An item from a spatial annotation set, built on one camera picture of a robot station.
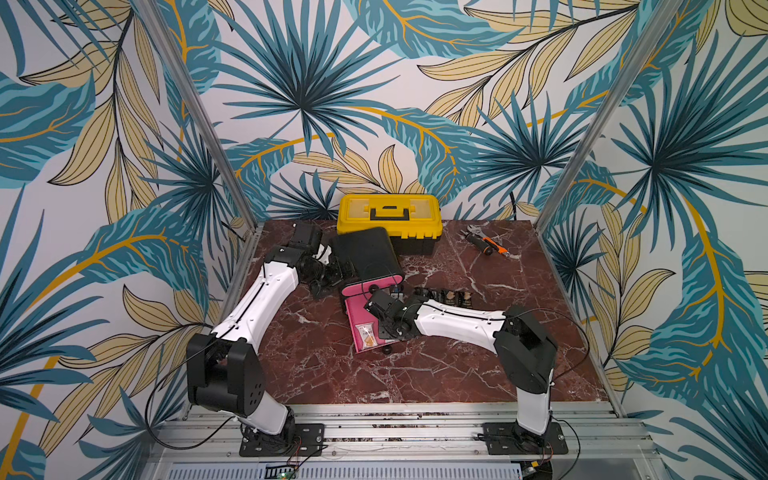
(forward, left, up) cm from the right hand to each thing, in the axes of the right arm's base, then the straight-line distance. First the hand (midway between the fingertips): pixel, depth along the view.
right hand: (387, 328), depth 89 cm
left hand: (+6, +10, +15) cm, 19 cm away
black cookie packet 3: (+10, -25, -2) cm, 27 cm away
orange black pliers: (+31, -44, -3) cm, 54 cm away
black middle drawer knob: (-6, 0, 0) cm, 6 cm away
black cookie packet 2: (+11, -20, -2) cm, 23 cm away
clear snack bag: (-3, +6, +2) cm, 6 cm away
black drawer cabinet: (+19, +6, +12) cm, 23 cm away
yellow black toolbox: (+31, -10, +14) cm, 35 cm away
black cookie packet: (+13, -12, -1) cm, 18 cm away
